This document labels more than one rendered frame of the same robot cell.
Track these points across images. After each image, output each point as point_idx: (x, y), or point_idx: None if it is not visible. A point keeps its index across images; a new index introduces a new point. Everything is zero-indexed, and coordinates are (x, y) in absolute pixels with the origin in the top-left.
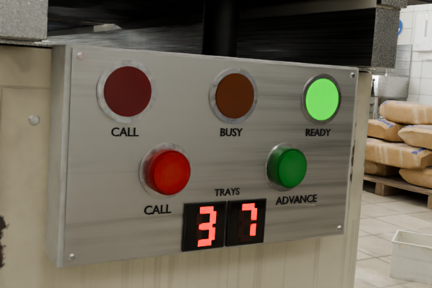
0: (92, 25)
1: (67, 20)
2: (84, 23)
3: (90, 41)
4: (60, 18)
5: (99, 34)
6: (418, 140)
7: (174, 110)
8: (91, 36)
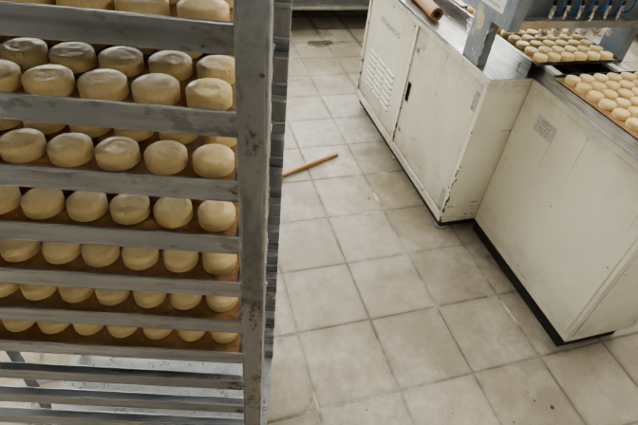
0: (606, 63)
1: (596, 63)
2: (603, 63)
3: (600, 67)
4: (594, 62)
5: (609, 70)
6: None
7: None
8: (601, 65)
